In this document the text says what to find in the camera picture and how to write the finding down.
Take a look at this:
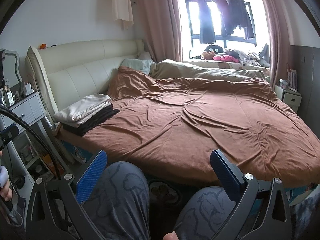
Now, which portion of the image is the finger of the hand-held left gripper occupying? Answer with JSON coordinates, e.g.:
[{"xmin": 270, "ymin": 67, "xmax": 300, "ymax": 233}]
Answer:
[{"xmin": 0, "ymin": 124, "xmax": 20, "ymax": 150}]

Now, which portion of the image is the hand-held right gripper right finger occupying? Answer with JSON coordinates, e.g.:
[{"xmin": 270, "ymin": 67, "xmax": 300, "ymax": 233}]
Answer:
[{"xmin": 209, "ymin": 149, "xmax": 293, "ymax": 240}]

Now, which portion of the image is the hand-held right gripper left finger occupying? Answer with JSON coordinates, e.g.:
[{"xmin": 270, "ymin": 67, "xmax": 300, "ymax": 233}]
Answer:
[{"xmin": 25, "ymin": 149, "xmax": 108, "ymax": 240}]

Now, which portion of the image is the beige jacket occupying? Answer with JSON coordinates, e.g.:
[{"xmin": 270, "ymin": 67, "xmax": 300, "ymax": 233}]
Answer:
[{"xmin": 53, "ymin": 94, "xmax": 112, "ymax": 128}]

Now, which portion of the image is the stack of black folded clothes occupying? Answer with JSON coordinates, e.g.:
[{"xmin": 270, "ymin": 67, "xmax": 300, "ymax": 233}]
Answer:
[{"xmin": 60, "ymin": 106, "xmax": 120, "ymax": 137}]

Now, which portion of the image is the pile of mixed clothes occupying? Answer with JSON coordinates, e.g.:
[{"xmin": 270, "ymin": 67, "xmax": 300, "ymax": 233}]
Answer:
[{"xmin": 225, "ymin": 44, "xmax": 270, "ymax": 68}]

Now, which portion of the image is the person's left hand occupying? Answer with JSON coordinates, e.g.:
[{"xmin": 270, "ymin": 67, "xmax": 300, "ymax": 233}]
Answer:
[{"xmin": 0, "ymin": 180, "xmax": 13, "ymax": 202}]

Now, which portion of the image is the grey dresser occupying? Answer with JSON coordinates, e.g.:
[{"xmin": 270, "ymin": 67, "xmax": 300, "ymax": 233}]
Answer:
[{"xmin": 0, "ymin": 90, "xmax": 48, "ymax": 133}]

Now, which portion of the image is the person's knee in grey trousers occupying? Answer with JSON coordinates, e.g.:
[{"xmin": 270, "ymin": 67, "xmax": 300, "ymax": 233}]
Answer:
[{"xmin": 80, "ymin": 161, "xmax": 150, "ymax": 240}]

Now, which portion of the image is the person's right leg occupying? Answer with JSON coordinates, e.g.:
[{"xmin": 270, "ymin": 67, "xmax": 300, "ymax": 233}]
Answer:
[{"xmin": 172, "ymin": 186, "xmax": 253, "ymax": 240}]

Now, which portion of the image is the orange box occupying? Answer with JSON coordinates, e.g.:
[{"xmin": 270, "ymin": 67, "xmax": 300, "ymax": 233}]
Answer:
[{"xmin": 41, "ymin": 154, "xmax": 59, "ymax": 178}]

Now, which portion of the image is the bed with brown sheet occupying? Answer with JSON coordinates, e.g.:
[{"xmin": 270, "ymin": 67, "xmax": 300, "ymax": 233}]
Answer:
[{"xmin": 56, "ymin": 66, "xmax": 320, "ymax": 188}]

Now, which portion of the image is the cream padded headboard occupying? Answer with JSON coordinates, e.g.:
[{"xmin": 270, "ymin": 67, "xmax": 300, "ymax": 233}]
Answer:
[{"xmin": 25, "ymin": 39, "xmax": 145, "ymax": 125}]

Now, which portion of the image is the dark fluffy rug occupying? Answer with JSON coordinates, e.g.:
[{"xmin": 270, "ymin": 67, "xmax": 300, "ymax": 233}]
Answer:
[{"xmin": 292, "ymin": 192, "xmax": 320, "ymax": 240}]

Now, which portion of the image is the white nightstand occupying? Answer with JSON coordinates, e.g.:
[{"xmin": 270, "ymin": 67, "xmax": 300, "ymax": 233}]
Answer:
[{"xmin": 274, "ymin": 84, "xmax": 302, "ymax": 113}]

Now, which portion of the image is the beige duvet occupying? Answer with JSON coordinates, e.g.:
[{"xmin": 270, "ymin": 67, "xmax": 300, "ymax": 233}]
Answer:
[{"xmin": 150, "ymin": 59, "xmax": 272, "ymax": 83}]

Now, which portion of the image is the pink cloth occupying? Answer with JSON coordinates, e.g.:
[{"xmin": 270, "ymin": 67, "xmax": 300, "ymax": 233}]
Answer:
[{"xmin": 212, "ymin": 54, "xmax": 239, "ymax": 63}]

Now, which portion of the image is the light blue pillow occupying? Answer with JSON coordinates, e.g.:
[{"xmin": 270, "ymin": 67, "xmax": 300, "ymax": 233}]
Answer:
[{"xmin": 122, "ymin": 58, "xmax": 153, "ymax": 75}]

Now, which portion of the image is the black plush toy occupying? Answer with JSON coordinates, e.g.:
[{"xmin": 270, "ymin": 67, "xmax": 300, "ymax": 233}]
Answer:
[{"xmin": 204, "ymin": 44, "xmax": 225, "ymax": 55}]

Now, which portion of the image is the cream hanging cloth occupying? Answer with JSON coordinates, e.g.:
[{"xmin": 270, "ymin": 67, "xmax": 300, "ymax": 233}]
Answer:
[{"xmin": 111, "ymin": 0, "xmax": 134, "ymax": 29}]

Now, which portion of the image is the pink curtain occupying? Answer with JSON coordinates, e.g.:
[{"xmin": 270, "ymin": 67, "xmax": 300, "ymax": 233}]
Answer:
[
  {"xmin": 256, "ymin": 0, "xmax": 292, "ymax": 85},
  {"xmin": 135, "ymin": 0, "xmax": 183, "ymax": 63}
]

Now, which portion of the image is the dark hanging garment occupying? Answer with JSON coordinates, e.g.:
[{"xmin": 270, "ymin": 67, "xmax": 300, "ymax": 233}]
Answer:
[
  {"xmin": 197, "ymin": 0, "xmax": 216, "ymax": 44},
  {"xmin": 216, "ymin": 0, "xmax": 237, "ymax": 37},
  {"xmin": 231, "ymin": 0, "xmax": 255, "ymax": 40}
]

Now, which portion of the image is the wavy frame mirror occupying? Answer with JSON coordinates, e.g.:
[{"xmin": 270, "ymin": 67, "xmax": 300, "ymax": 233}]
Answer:
[{"xmin": 4, "ymin": 50, "xmax": 23, "ymax": 92}]

